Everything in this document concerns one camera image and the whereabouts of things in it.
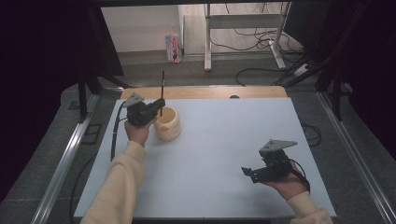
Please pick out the person's left hand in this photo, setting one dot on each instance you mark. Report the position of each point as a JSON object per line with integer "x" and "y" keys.
{"x": 138, "y": 132}

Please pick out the colourful printed carton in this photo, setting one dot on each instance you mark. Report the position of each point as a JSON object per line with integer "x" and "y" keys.
{"x": 173, "y": 48}

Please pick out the dark curtain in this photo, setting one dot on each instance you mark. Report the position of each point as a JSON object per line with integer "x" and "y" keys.
{"x": 373, "y": 62}
{"x": 40, "y": 77}

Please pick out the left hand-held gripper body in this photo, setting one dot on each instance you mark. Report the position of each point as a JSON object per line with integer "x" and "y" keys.
{"x": 138, "y": 112}

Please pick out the white power strip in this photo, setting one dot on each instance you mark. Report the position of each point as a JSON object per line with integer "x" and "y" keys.
{"x": 301, "y": 70}

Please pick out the black square floor plate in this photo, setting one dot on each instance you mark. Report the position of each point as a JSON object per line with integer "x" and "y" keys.
{"x": 91, "y": 133}

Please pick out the person's right hand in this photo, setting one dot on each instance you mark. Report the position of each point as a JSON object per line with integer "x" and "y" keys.
{"x": 288, "y": 186}

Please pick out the cream ribbed ceramic cup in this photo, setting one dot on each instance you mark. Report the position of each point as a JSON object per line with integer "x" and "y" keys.
{"x": 169, "y": 126}

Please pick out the black table grommet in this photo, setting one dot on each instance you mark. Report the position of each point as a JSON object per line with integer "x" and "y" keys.
{"x": 234, "y": 96}

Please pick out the aluminium rail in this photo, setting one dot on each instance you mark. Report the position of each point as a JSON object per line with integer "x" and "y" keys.
{"x": 355, "y": 155}
{"x": 62, "y": 168}

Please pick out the thin black brush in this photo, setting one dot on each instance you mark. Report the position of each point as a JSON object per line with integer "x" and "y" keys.
{"x": 162, "y": 85}

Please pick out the white metal desk frame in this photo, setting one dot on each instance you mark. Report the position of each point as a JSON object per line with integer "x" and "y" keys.
{"x": 208, "y": 37}

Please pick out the white table mat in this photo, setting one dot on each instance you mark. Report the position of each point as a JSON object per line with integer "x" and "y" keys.
{"x": 202, "y": 186}

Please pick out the black metal stand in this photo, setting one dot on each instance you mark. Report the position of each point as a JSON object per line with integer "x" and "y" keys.
{"x": 336, "y": 90}
{"x": 82, "y": 96}

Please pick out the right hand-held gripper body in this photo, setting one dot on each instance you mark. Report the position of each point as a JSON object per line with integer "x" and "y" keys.
{"x": 275, "y": 161}

